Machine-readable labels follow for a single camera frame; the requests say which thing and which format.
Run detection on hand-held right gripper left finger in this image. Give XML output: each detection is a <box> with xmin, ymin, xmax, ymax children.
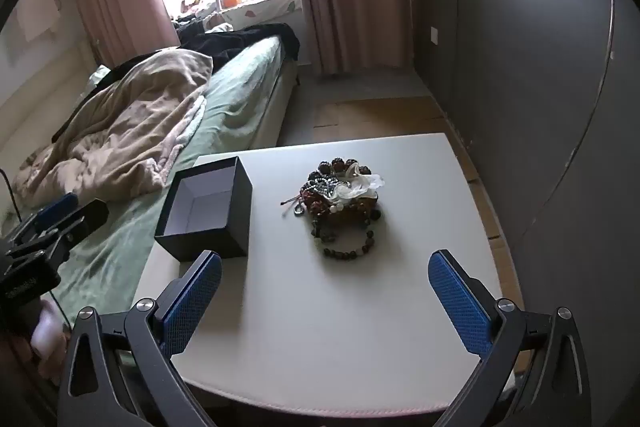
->
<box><xmin>57</xmin><ymin>249</ymin><xmax>223</xmax><ymax>427</ymax></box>

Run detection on printed window seat cushion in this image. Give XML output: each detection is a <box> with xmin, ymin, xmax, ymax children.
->
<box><xmin>220</xmin><ymin>0</ymin><xmax>303</xmax><ymax>28</ymax></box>

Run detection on bed with green sheet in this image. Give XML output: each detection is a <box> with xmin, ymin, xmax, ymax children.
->
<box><xmin>0</xmin><ymin>34</ymin><xmax>301</xmax><ymax>323</ymax></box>

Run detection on dark bead bracelet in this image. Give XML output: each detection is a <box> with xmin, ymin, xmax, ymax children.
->
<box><xmin>312</xmin><ymin>227</ymin><xmax>377</xmax><ymax>260</ymax></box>

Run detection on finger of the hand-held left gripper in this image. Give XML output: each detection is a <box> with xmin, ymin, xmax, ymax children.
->
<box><xmin>30</xmin><ymin>199</ymin><xmax>110</xmax><ymax>258</ymax></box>
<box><xmin>15</xmin><ymin>193</ymin><xmax>80</xmax><ymax>238</ymax></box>

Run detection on pile of beaded jewelry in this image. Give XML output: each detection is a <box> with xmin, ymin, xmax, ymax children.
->
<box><xmin>280</xmin><ymin>157</ymin><xmax>388</xmax><ymax>238</ymax></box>

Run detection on white gauze pouch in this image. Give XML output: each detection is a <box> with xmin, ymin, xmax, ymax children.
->
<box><xmin>334</xmin><ymin>167</ymin><xmax>387</xmax><ymax>208</ymax></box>

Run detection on beige blanket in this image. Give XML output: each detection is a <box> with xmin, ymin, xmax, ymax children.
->
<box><xmin>12</xmin><ymin>48</ymin><xmax>213</xmax><ymax>208</ymax></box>

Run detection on black cable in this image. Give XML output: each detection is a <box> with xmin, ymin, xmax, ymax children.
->
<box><xmin>0</xmin><ymin>169</ymin><xmax>21</xmax><ymax>215</ymax></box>

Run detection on person's left hand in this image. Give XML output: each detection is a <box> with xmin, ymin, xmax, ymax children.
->
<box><xmin>27</xmin><ymin>299</ymin><xmax>69</xmax><ymax>380</ymax></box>

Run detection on black clothes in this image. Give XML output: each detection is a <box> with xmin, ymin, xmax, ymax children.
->
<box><xmin>175</xmin><ymin>23</ymin><xmax>301</xmax><ymax>68</ymax></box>

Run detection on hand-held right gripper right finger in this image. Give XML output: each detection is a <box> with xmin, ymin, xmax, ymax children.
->
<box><xmin>427</xmin><ymin>249</ymin><xmax>593</xmax><ymax>427</ymax></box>

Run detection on black box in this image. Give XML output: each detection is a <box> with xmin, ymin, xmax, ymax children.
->
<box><xmin>154</xmin><ymin>156</ymin><xmax>252</xmax><ymax>263</ymax></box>

